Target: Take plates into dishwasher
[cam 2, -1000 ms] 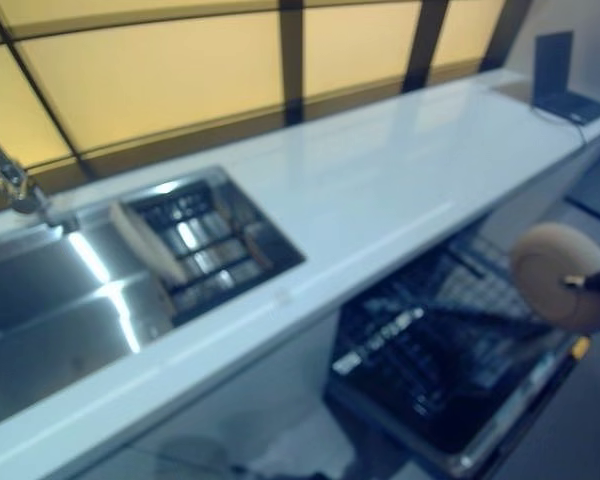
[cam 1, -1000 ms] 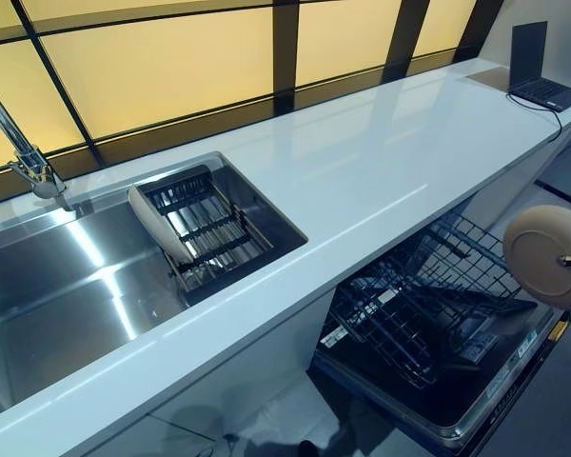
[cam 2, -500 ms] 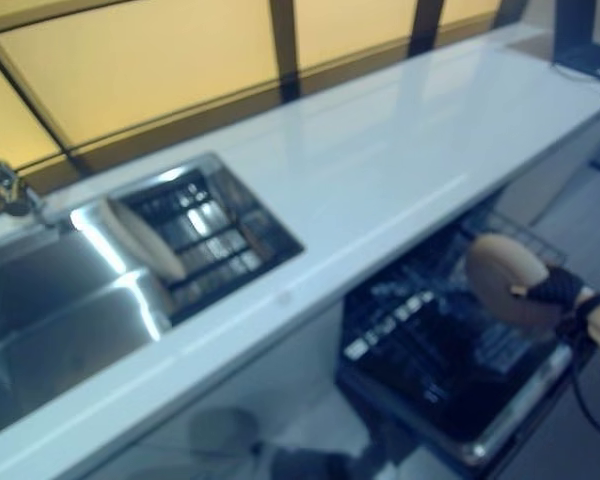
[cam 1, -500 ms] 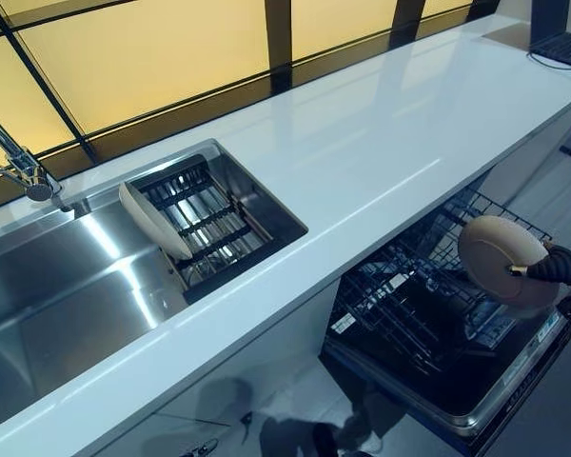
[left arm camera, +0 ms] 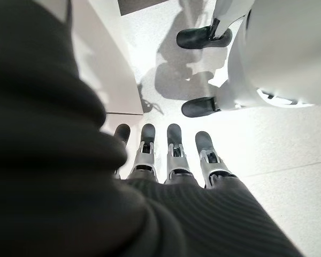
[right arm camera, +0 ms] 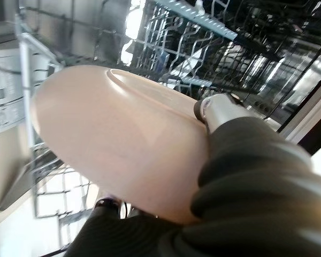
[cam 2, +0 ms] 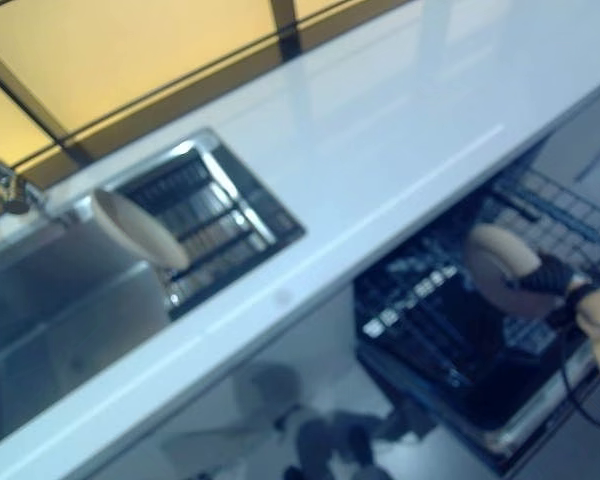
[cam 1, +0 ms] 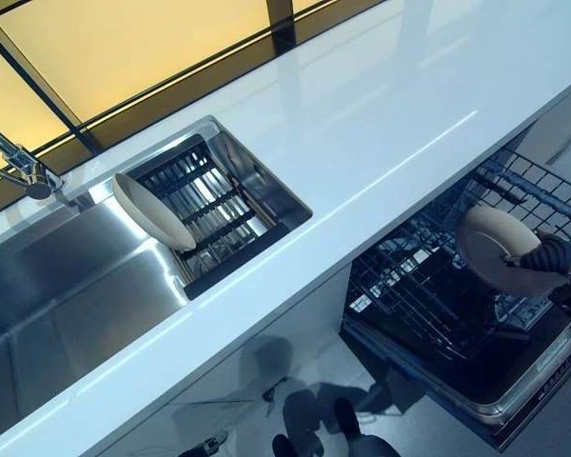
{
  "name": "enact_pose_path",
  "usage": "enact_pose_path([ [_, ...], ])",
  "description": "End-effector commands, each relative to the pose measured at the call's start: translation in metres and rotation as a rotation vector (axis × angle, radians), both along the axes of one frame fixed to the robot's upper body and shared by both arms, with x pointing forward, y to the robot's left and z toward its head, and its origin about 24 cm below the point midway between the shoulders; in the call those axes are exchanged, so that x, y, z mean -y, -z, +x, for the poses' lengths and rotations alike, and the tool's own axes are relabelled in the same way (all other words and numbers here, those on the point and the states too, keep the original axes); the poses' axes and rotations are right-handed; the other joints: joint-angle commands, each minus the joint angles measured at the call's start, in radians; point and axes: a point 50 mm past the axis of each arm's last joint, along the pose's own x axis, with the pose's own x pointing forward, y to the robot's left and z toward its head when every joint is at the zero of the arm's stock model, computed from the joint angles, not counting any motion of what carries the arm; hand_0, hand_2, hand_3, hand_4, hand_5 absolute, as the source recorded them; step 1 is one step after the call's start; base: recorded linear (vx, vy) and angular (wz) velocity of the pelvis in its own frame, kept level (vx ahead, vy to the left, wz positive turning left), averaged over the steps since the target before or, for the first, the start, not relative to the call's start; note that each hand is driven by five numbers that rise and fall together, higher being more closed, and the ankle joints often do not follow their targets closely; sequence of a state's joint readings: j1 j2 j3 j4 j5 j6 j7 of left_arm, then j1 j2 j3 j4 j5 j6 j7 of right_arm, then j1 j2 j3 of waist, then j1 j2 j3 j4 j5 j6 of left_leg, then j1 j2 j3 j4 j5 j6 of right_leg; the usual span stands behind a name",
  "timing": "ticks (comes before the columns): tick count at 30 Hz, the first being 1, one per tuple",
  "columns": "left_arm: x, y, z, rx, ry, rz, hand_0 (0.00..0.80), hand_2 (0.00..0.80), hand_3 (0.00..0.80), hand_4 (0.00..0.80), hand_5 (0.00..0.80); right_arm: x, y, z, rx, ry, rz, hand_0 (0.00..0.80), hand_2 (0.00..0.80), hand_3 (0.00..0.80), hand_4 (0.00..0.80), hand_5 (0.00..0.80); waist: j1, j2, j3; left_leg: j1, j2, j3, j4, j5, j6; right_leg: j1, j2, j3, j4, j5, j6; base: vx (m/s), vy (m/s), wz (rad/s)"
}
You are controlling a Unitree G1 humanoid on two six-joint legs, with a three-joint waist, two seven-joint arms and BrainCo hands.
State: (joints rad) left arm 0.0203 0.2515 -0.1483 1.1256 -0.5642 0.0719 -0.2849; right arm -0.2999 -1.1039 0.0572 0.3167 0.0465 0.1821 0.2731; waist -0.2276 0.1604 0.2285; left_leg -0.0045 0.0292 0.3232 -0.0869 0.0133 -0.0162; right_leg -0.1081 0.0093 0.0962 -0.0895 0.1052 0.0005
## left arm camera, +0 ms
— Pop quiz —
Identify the black right robot foot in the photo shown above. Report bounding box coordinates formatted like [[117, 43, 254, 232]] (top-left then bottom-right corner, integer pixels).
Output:
[[175, 25, 234, 50]]

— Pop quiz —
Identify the black robot foot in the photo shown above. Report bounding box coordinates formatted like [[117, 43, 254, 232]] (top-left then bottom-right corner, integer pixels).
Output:
[[181, 96, 221, 119], [175, 25, 234, 50]]

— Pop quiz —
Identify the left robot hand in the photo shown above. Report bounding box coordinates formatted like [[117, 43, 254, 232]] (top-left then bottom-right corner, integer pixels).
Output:
[[0, 0, 304, 257]]

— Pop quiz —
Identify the dark floor cable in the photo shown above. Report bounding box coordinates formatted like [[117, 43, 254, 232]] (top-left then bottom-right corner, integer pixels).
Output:
[[136, 82, 164, 116]]

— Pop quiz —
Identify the white right robot leg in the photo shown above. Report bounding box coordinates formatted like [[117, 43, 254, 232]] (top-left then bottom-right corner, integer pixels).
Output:
[[212, 0, 255, 39]]

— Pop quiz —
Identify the black left robot foot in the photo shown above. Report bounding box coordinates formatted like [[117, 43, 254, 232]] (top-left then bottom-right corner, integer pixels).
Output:
[[181, 96, 221, 119]]

